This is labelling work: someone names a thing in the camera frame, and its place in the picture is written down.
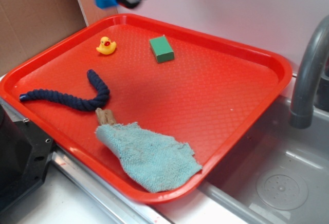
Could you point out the blue wooden block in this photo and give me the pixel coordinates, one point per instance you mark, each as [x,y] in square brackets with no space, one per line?
[104,4]

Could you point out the green wooden block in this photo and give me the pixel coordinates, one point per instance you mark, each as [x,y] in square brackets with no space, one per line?
[161,49]

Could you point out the yellow rubber duck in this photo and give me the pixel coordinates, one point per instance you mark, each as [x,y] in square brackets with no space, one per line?
[106,46]

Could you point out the brown cardboard panel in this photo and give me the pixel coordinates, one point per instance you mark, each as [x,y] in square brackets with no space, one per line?
[30,26]

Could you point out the brown wooden stick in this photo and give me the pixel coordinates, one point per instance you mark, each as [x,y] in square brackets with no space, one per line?
[105,116]

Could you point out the red plastic tray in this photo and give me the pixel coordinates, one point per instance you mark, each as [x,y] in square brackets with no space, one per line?
[208,96]

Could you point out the light blue towel cloth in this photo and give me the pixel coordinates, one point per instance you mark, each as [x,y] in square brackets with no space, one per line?
[156,162]

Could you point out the grey toy faucet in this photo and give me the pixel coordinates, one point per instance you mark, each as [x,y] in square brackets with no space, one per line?
[311,86]

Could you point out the grey plastic sink basin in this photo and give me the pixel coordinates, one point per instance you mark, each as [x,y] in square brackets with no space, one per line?
[275,173]

